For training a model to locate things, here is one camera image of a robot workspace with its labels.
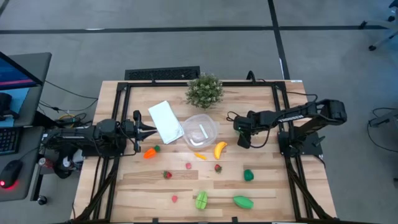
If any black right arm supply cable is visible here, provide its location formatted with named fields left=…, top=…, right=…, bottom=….
left=246, top=70, right=318, bottom=103

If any green oval toy vegetable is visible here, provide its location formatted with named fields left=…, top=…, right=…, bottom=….
left=233, top=195, right=254, bottom=210

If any computer monitor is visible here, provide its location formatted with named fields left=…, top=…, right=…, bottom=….
left=0, top=51, right=44, bottom=91

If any grey stand leg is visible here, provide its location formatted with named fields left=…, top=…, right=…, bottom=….
left=368, top=108, right=398, bottom=128

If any black floor cable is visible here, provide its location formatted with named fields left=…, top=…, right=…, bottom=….
left=45, top=80, right=99, bottom=101

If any small green potted plant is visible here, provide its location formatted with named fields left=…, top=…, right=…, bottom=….
left=185, top=72, right=224, bottom=110

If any orange toy carrot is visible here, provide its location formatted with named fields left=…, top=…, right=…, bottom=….
left=143, top=144, right=162, bottom=160

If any black keyboard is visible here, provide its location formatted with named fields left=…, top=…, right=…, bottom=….
left=0, top=127, right=20, bottom=156

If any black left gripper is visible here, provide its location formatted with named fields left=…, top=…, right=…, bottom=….
left=119, top=110, right=159, bottom=154

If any yellow toy banana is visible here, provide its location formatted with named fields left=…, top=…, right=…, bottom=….
left=213, top=141, right=228, bottom=161

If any clear plastic tupperware container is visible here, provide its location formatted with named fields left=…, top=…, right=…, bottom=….
left=182, top=113, right=218, bottom=152

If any green toy starfruit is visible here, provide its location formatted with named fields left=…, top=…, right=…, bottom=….
left=195, top=190, right=208, bottom=210

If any black desk object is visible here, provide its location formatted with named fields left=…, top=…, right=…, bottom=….
left=0, top=92, right=14, bottom=121

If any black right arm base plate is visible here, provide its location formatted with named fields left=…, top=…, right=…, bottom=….
left=277, top=130, right=323, bottom=157

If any red drink can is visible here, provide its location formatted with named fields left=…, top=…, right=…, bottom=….
left=38, top=157, right=55, bottom=169

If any white folded cloth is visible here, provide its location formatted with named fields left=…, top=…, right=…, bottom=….
left=147, top=100, right=185, bottom=146

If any black aluminium table frame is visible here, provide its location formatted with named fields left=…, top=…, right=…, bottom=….
left=73, top=80, right=340, bottom=224

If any black computer mouse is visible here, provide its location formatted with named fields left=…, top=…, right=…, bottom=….
left=0, top=159, right=24, bottom=189

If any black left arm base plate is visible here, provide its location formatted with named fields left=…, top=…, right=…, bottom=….
left=82, top=141, right=127, bottom=157

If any black equipment stand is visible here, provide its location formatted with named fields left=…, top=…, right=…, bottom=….
left=52, top=139, right=84, bottom=180

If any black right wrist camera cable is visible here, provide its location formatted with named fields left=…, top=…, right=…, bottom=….
left=226, top=111, right=272, bottom=149

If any office chair base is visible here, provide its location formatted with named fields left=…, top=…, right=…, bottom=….
left=359, top=0, right=398, bottom=52

